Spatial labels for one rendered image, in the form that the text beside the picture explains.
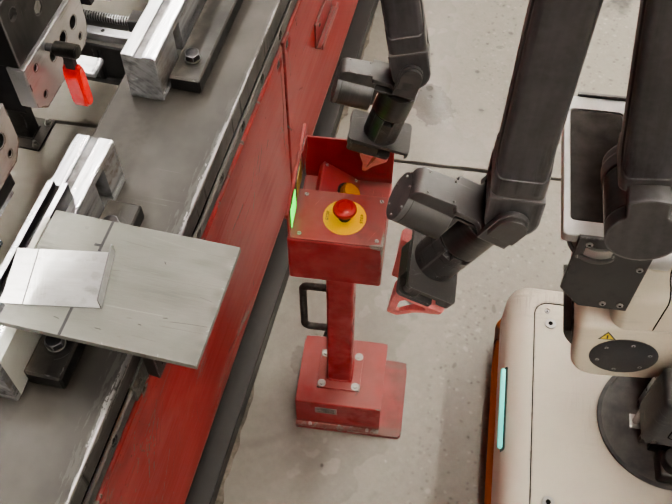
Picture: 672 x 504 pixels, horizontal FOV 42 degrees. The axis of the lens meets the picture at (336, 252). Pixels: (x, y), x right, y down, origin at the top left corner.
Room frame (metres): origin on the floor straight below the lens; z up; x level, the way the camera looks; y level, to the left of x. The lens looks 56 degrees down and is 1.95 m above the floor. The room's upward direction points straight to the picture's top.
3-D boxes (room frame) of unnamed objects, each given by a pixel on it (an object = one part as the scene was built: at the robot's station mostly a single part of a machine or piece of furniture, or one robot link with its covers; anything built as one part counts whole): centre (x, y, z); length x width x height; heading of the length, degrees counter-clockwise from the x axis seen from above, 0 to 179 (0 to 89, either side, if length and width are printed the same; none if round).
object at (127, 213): (0.66, 0.35, 0.89); 0.30 x 0.05 x 0.03; 166
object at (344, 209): (0.87, -0.01, 0.79); 0.04 x 0.04 x 0.04
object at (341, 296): (0.92, -0.01, 0.39); 0.05 x 0.05 x 0.54; 82
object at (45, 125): (1.76, 0.91, 0.01); 0.12 x 0.12 x 0.03; 76
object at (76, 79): (0.77, 0.32, 1.20); 0.04 x 0.02 x 0.10; 76
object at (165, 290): (0.60, 0.28, 1.00); 0.26 x 0.18 x 0.01; 76
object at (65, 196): (0.67, 0.41, 0.99); 0.20 x 0.03 x 0.03; 166
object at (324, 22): (1.60, 0.02, 0.59); 0.15 x 0.02 x 0.07; 166
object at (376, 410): (0.92, -0.04, 0.06); 0.25 x 0.20 x 0.12; 82
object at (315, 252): (0.92, -0.01, 0.75); 0.20 x 0.16 x 0.18; 172
